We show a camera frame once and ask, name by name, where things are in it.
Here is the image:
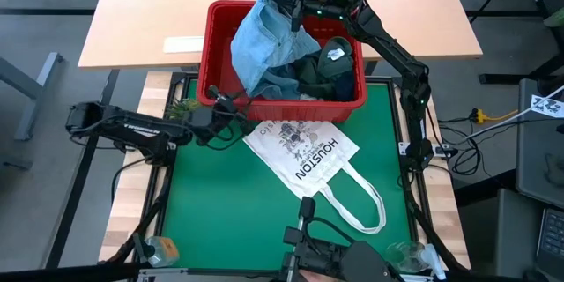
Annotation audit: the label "white cable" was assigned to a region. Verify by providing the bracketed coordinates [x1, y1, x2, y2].
[466, 84, 564, 140]

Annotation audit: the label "small succulent plant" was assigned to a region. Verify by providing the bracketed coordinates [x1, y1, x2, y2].
[167, 98, 204, 121]

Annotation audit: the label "grey box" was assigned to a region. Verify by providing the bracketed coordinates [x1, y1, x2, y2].
[493, 187, 547, 278]

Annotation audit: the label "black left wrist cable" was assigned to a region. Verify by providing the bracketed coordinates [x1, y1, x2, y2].
[204, 130, 250, 152]

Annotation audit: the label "light wooden desk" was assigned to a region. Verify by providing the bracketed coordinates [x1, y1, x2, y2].
[78, 0, 484, 71]

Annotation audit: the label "clear glass cup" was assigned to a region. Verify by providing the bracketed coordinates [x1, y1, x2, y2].
[386, 241, 447, 279]

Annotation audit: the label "black desk frame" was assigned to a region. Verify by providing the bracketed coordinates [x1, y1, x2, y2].
[444, 0, 564, 85]

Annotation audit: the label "dark green garment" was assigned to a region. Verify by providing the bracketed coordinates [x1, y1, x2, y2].
[293, 36, 356, 100]

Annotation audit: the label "white paper strip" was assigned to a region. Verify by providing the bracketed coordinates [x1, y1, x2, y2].
[162, 35, 206, 54]

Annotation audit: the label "grey desk leg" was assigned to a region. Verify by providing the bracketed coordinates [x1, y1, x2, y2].
[0, 51, 63, 142]

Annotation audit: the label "light blue denim jeans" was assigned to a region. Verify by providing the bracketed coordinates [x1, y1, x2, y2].
[230, 0, 323, 100]

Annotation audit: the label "grey cabinet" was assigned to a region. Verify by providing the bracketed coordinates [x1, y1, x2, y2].
[515, 78, 564, 208]

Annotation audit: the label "dark keyboard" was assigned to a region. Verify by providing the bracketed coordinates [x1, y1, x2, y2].
[536, 207, 564, 270]

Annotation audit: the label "black cable bundle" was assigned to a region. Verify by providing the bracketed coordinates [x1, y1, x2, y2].
[438, 116, 486, 177]

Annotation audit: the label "plain navy garment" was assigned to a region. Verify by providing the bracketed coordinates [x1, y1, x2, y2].
[334, 72, 357, 101]

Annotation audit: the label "person's hand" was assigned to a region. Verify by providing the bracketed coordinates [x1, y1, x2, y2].
[299, 271, 330, 282]

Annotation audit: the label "black floor rail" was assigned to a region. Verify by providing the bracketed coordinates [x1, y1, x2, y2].
[46, 69, 120, 270]

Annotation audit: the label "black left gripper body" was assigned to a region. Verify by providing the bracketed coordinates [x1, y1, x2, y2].
[187, 104, 242, 145]

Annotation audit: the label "black handheld camera rig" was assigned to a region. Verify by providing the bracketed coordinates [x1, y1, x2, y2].
[281, 197, 397, 282]

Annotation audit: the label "red plastic laundry basket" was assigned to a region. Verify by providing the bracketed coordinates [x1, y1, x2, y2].
[197, 0, 368, 123]

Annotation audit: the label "green table mat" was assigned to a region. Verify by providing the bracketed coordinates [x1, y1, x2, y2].
[160, 78, 413, 271]

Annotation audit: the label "black horizontal bar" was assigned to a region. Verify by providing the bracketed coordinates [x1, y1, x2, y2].
[0, 262, 142, 282]

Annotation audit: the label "white patterned marker tag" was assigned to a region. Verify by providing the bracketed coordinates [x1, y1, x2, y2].
[531, 94, 564, 119]

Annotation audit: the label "white printed tote bag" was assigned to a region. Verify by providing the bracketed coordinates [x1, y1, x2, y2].
[242, 119, 388, 235]

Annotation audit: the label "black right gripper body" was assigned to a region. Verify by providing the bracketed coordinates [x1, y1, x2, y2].
[297, 0, 340, 21]

